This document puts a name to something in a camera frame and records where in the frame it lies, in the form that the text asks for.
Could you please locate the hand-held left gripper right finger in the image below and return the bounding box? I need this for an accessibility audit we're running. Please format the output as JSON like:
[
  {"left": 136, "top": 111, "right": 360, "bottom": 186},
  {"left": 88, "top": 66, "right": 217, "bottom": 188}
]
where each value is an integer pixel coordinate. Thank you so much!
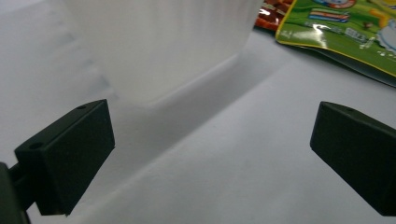
[{"left": 309, "top": 101, "right": 396, "bottom": 217}]

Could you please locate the translucent plastic container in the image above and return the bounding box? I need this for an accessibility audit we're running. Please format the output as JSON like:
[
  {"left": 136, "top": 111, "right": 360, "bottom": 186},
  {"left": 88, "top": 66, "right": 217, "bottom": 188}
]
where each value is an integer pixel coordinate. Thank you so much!
[{"left": 64, "top": 0, "right": 265, "bottom": 108}]

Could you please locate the yellow-green spouted pouch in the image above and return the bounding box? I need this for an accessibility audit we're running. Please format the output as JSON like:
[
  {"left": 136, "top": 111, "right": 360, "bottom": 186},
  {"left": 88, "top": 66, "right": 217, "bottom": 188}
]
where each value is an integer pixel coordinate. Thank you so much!
[{"left": 275, "top": 0, "right": 396, "bottom": 88}]

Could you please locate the white table mat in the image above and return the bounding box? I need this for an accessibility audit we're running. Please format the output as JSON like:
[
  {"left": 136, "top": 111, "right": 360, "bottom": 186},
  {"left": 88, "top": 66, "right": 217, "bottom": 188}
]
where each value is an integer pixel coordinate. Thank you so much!
[{"left": 0, "top": 0, "right": 396, "bottom": 224}]

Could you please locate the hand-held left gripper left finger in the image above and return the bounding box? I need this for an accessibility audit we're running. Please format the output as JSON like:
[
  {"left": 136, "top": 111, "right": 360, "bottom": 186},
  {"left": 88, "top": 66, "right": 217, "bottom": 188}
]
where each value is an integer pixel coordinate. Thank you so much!
[{"left": 13, "top": 98, "right": 116, "bottom": 217}]

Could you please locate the green and red seasoning packet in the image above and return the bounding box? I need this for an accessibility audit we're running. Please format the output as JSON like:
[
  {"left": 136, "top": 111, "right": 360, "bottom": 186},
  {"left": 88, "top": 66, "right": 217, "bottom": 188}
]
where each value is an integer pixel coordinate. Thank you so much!
[{"left": 255, "top": 0, "right": 295, "bottom": 32}]

